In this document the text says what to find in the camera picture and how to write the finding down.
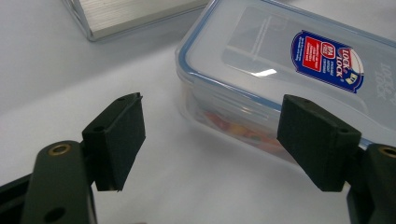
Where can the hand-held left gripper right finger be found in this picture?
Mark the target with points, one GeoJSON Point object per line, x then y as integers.
{"type": "Point", "coordinates": [314, 140]}

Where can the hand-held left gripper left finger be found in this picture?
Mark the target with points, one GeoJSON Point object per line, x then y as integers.
{"type": "Point", "coordinates": [115, 140]}

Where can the clear plastic food container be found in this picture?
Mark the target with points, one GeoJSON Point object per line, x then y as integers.
{"type": "Point", "coordinates": [264, 62]}

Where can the colourful contents inside container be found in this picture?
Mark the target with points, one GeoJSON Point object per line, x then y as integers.
{"type": "Point", "coordinates": [239, 130]}

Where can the silver metal box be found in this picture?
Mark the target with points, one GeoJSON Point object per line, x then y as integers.
{"type": "Point", "coordinates": [124, 15]}

